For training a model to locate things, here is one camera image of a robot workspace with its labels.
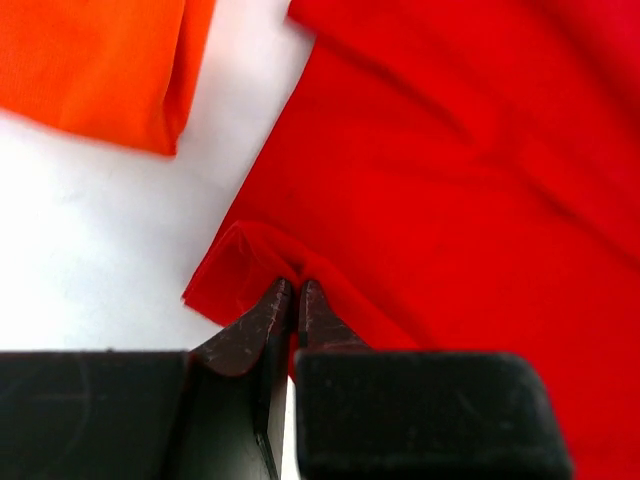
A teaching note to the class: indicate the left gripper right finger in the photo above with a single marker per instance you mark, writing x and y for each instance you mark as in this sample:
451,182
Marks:
367,414

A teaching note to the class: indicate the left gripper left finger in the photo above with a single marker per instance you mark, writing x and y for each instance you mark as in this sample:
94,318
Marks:
214,412

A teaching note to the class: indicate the orange t shirt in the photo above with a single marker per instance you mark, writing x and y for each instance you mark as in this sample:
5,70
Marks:
123,72

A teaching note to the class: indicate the red t shirt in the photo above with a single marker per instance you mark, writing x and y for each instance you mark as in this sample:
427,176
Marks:
461,174

